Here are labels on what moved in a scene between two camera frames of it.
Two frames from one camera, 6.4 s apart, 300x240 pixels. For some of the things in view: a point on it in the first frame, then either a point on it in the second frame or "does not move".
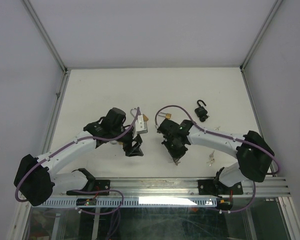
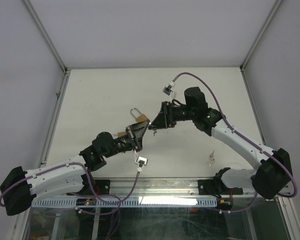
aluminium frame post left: x=62 y=90 does not move
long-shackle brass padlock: x=145 y=118 does not move
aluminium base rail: x=267 y=186 does not move
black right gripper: x=178 y=154 -> x=165 y=119
